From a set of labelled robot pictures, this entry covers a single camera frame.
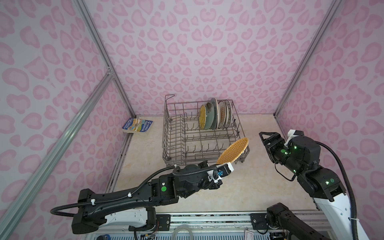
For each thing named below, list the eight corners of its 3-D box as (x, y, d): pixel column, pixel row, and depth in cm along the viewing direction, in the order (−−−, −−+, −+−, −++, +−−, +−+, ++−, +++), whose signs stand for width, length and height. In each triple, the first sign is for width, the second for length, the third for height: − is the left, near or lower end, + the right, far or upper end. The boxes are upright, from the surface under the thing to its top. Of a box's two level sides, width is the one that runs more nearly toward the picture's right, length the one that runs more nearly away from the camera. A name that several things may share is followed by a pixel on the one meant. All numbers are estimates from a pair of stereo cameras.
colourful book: (123, 131, 113) (121, 129, 110) (131, 120, 120) (129, 117, 118) (148, 135, 110) (147, 133, 108) (154, 123, 118) (153, 120, 115)
